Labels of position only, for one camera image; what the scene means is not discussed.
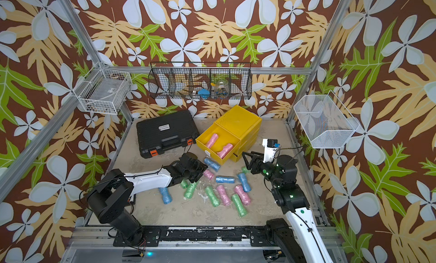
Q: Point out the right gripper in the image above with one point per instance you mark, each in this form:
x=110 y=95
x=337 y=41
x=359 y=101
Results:
x=258 y=161

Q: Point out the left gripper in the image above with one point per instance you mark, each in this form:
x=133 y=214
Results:
x=201 y=167

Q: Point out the pink trash bag roll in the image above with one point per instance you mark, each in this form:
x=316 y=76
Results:
x=243 y=195
x=223 y=195
x=225 y=151
x=209 y=175
x=212 y=140

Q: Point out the yellow top drawer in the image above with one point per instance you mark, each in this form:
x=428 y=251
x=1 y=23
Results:
x=225 y=137

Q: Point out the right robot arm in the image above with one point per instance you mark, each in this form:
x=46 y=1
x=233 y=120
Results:
x=297 y=236

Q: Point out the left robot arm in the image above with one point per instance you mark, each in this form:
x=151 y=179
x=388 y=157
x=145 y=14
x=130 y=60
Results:
x=108 y=199

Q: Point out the green trash bag roll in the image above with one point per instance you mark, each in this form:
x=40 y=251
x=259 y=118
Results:
x=245 y=170
x=212 y=197
x=239 y=205
x=189 y=193
x=184 y=184

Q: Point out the blue trash bag roll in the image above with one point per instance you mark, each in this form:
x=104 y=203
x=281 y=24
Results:
x=166 y=197
x=225 y=180
x=212 y=164
x=244 y=182

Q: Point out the yellow plastic drawer cabinet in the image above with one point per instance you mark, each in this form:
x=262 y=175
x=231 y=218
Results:
x=244 y=125

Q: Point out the black plastic tool case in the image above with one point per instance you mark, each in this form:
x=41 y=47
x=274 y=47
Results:
x=160 y=134

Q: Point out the white mesh basket right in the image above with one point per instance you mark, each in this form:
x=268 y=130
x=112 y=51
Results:
x=326 y=121

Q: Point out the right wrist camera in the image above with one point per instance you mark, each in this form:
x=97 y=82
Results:
x=271 y=147

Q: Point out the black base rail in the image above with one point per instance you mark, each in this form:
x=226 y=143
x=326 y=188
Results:
x=155 y=236

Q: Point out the black wire basket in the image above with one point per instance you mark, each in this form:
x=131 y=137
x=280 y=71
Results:
x=201 y=81

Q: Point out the white wire basket left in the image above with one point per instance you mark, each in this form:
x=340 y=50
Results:
x=104 y=90

